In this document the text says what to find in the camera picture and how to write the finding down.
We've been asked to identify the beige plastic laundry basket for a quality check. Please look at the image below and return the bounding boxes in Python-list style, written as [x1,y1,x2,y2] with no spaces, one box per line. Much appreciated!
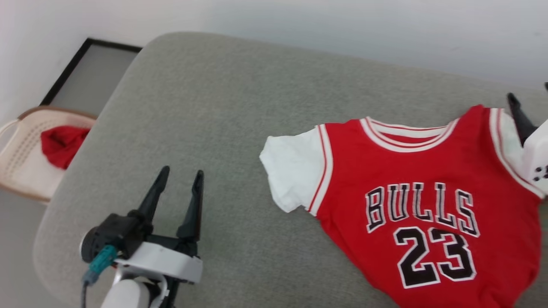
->
[0,106,98,204]

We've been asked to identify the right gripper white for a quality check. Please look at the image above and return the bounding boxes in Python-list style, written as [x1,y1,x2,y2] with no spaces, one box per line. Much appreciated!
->
[506,82,548,195]

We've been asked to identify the left teal cable connector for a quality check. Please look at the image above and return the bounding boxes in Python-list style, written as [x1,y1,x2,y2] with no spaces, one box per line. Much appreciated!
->
[83,244,117,285]

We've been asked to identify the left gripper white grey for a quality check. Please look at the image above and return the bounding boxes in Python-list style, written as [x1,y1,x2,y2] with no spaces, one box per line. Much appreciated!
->
[113,166,205,308]

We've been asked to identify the black framed grey panel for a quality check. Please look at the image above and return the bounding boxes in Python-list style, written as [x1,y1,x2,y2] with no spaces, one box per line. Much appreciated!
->
[39,37,143,117]

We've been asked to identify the red cloth in basket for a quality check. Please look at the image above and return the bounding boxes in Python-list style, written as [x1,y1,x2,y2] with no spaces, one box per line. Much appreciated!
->
[40,126,92,170]

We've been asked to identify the red Bulls jersey white sleeves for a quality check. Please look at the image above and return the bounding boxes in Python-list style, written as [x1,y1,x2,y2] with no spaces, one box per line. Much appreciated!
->
[259,105,546,308]

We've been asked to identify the grey fabric sofa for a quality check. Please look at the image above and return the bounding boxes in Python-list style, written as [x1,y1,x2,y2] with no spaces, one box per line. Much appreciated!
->
[32,31,548,308]

